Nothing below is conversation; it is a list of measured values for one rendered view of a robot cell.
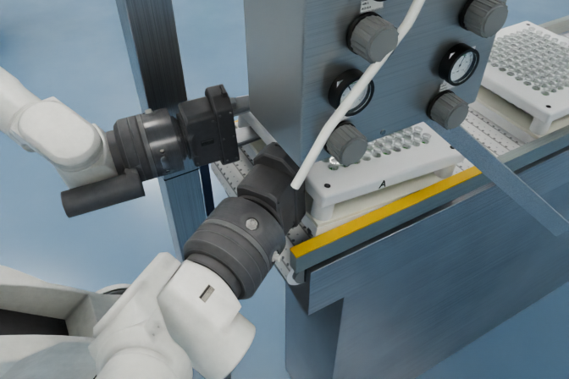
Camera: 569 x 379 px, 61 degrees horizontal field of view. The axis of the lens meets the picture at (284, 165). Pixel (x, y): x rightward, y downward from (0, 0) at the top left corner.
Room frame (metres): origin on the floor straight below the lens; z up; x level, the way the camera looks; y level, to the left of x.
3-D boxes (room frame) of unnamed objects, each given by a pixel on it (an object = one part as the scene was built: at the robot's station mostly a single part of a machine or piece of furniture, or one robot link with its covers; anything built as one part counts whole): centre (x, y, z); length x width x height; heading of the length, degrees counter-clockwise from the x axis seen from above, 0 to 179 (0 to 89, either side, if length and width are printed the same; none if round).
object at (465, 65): (0.40, -0.16, 1.07); 0.04 x 0.01 x 0.04; 119
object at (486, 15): (0.40, -0.17, 1.12); 0.03 x 0.03 x 0.04; 29
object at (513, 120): (0.77, -0.45, 0.81); 0.24 x 0.24 x 0.02; 30
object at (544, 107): (0.77, -0.45, 0.86); 0.25 x 0.24 x 0.02; 30
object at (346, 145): (0.33, -0.05, 1.04); 0.03 x 0.03 x 0.05; 29
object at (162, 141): (0.53, 0.13, 0.89); 0.12 x 0.10 x 0.13; 111
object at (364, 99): (0.34, -0.06, 1.08); 0.04 x 0.01 x 0.04; 119
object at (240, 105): (0.56, 0.05, 0.93); 0.06 x 0.03 x 0.02; 111
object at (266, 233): (0.37, 0.03, 0.89); 0.12 x 0.10 x 0.13; 151
